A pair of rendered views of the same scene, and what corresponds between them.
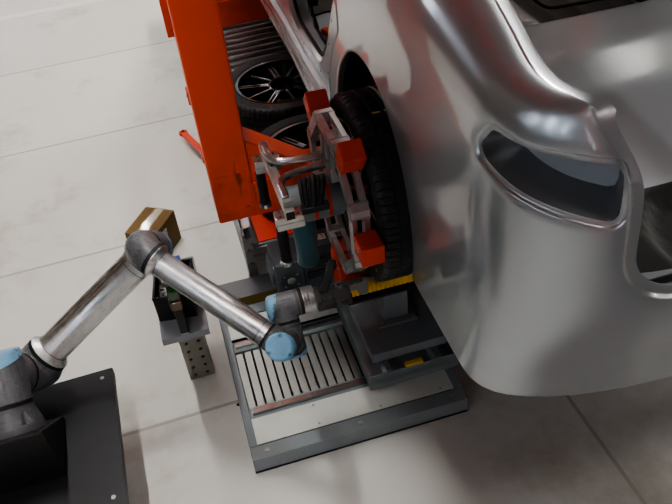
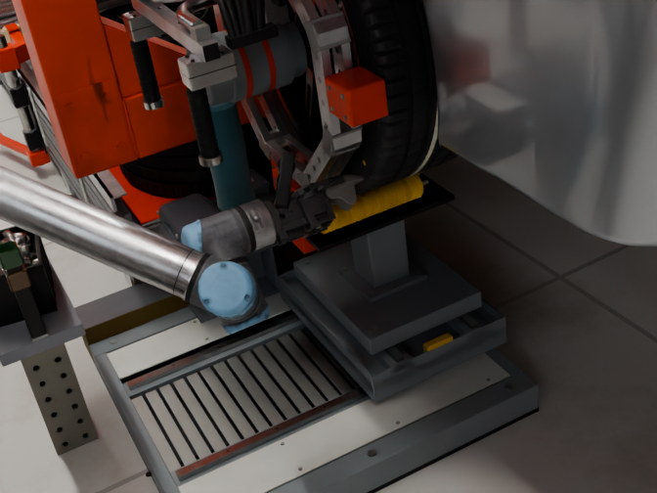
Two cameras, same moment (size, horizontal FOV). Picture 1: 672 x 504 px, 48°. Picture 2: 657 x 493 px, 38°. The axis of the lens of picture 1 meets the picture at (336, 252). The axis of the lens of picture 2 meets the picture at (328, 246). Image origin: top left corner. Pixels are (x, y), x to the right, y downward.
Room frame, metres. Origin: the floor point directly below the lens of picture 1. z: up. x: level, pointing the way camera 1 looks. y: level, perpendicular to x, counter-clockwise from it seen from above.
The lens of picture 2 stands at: (0.26, 0.27, 1.51)
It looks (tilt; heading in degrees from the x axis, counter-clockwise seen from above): 32 degrees down; 349
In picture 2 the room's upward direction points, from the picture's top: 9 degrees counter-clockwise
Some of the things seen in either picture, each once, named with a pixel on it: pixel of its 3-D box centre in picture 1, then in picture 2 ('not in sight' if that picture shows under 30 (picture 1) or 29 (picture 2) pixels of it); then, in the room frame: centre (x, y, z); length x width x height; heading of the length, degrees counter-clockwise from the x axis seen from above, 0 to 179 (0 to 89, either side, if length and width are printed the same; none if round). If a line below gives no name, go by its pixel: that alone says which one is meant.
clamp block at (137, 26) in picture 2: (266, 162); (148, 22); (2.20, 0.20, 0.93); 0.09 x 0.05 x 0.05; 102
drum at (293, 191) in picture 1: (318, 198); (246, 61); (2.06, 0.04, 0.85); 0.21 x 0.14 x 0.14; 102
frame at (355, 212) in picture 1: (338, 193); (278, 51); (2.08, -0.03, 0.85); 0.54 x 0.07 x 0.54; 12
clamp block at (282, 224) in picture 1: (289, 218); (207, 67); (1.87, 0.13, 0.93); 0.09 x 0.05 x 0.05; 102
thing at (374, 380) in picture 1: (393, 326); (386, 306); (2.11, -0.20, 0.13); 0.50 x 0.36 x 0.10; 12
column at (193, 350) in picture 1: (190, 333); (48, 368); (2.12, 0.62, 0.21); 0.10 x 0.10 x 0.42; 12
